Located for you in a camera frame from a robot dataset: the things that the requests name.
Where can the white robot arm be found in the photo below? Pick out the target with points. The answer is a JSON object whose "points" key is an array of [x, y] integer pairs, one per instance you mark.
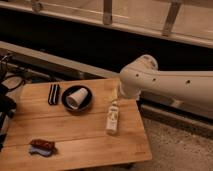
{"points": [[192, 87]]}

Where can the white paper cup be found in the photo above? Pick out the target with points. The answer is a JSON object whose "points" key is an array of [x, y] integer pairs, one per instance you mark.
{"points": [[75, 99]]}

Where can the black round bowl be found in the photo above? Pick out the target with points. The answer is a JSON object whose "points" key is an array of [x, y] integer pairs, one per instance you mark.
{"points": [[84, 105]]}

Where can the white plastic bottle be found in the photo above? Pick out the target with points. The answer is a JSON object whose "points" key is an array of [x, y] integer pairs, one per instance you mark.
{"points": [[112, 118]]}

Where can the wooden cutting board table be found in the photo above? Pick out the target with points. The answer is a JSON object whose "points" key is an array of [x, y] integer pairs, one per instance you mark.
{"points": [[80, 141]]}

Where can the black white striped block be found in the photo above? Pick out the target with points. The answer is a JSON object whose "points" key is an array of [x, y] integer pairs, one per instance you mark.
{"points": [[53, 96]]}

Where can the blue sponge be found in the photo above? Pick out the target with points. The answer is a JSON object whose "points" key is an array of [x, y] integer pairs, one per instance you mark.
{"points": [[35, 150]]}

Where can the metal railing post middle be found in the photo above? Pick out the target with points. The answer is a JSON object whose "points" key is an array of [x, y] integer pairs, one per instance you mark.
{"points": [[107, 12]]}

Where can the metal railing post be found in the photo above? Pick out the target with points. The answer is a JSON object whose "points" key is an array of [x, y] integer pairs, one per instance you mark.
{"points": [[36, 5], [174, 8], [107, 12]]}

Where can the metal railing post right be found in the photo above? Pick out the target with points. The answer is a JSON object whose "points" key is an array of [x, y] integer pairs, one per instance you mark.
{"points": [[174, 8]]}

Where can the metal railing post left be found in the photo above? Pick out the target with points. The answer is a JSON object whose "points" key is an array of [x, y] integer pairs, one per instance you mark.
{"points": [[36, 5]]}

